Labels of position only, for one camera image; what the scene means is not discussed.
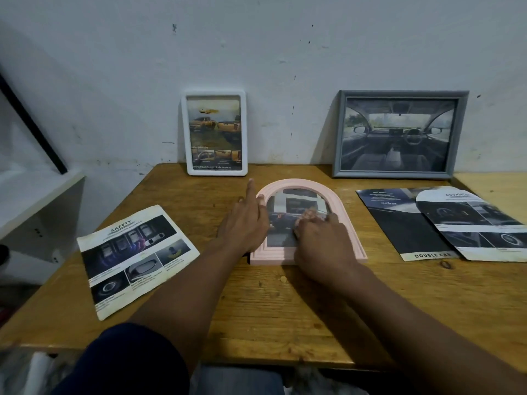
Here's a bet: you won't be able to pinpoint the person's right hand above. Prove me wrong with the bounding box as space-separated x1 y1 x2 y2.
293 209 360 285

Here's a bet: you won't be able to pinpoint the person's left hand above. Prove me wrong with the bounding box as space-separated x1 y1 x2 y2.
217 179 271 256

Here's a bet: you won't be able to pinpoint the car photo print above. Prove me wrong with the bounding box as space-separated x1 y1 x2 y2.
266 188 331 248

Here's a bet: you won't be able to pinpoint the pink arched picture frame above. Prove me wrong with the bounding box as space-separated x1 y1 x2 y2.
249 179 367 266

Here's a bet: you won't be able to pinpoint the person's left forearm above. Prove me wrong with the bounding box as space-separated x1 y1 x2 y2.
128 238 257 368

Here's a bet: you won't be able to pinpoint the person's right forearm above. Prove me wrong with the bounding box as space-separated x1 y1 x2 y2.
295 262 527 395

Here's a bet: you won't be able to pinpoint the dark car brochure page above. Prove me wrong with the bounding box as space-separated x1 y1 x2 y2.
356 187 460 262

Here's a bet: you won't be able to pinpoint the white car brochure page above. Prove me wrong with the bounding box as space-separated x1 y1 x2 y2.
77 205 201 321

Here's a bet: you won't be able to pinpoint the arch-cut car brochure page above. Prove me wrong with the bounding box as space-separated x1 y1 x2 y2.
415 189 527 263

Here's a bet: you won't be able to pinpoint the blue jeans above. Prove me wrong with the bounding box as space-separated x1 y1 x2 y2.
189 363 285 395

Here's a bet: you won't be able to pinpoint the dark blue sleeve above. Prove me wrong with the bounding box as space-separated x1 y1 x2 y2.
53 323 191 395

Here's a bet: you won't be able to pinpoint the white shelf unit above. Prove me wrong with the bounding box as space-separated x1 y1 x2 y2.
0 168 86 266

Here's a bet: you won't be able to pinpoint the black bar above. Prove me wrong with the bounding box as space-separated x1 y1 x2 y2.
0 72 69 176

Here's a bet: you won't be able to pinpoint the white rectangular picture frame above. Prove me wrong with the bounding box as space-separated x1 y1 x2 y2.
181 89 249 177

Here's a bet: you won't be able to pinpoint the grey rectangular picture frame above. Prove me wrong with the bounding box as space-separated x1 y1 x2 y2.
332 90 470 180

